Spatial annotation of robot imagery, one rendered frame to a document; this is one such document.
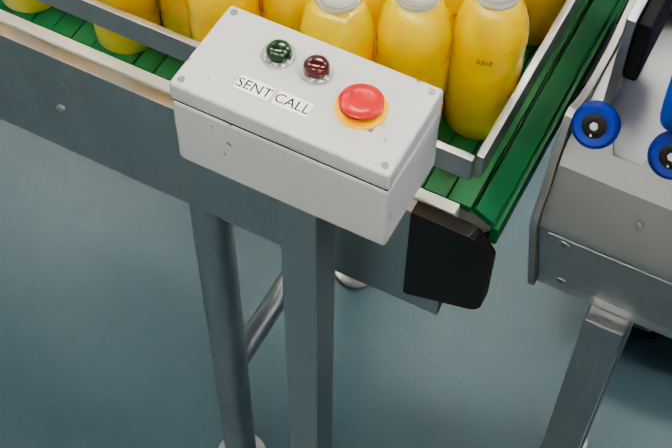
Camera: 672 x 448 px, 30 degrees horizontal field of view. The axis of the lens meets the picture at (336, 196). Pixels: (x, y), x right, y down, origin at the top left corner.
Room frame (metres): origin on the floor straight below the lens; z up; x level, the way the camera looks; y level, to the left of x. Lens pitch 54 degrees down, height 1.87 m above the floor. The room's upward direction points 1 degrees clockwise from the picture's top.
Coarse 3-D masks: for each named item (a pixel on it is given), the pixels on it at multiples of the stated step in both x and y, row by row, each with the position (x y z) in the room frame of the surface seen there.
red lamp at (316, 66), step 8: (312, 56) 0.68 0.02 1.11; (320, 56) 0.68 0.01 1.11; (304, 64) 0.67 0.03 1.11; (312, 64) 0.67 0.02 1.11; (320, 64) 0.67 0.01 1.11; (328, 64) 0.67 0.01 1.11; (304, 72) 0.67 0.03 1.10; (312, 72) 0.66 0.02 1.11; (320, 72) 0.67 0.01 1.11; (328, 72) 0.67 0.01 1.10
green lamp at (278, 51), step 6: (270, 42) 0.69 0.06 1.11; (276, 42) 0.69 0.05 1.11; (282, 42) 0.69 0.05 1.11; (288, 42) 0.70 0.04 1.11; (270, 48) 0.69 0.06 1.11; (276, 48) 0.69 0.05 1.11; (282, 48) 0.69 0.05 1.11; (288, 48) 0.69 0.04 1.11; (270, 54) 0.68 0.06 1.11; (276, 54) 0.68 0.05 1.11; (282, 54) 0.68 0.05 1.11; (288, 54) 0.68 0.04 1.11; (270, 60) 0.68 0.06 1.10; (276, 60) 0.68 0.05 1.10; (282, 60) 0.68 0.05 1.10
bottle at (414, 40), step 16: (400, 0) 0.78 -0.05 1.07; (384, 16) 0.78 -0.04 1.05; (400, 16) 0.77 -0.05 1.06; (416, 16) 0.77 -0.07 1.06; (432, 16) 0.77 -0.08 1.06; (448, 16) 0.78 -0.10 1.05; (384, 32) 0.77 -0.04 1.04; (400, 32) 0.76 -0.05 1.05; (416, 32) 0.76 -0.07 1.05; (432, 32) 0.76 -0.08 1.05; (448, 32) 0.78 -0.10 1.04; (384, 48) 0.77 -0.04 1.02; (400, 48) 0.76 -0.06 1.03; (416, 48) 0.76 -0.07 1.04; (432, 48) 0.76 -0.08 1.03; (448, 48) 0.78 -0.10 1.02; (384, 64) 0.77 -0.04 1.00; (400, 64) 0.76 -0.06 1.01; (416, 64) 0.76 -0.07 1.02; (432, 64) 0.76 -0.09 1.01; (432, 80) 0.76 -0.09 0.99
